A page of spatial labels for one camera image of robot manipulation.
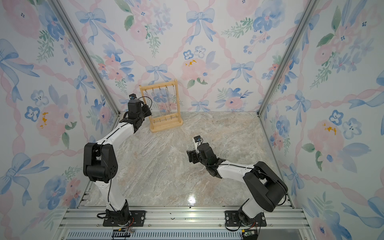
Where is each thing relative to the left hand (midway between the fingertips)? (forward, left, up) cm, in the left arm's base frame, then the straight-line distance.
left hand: (147, 105), depth 94 cm
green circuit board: (-64, -57, -25) cm, 89 cm away
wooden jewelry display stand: (0, -9, -16) cm, 19 cm away
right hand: (-23, -30, -13) cm, 40 cm away
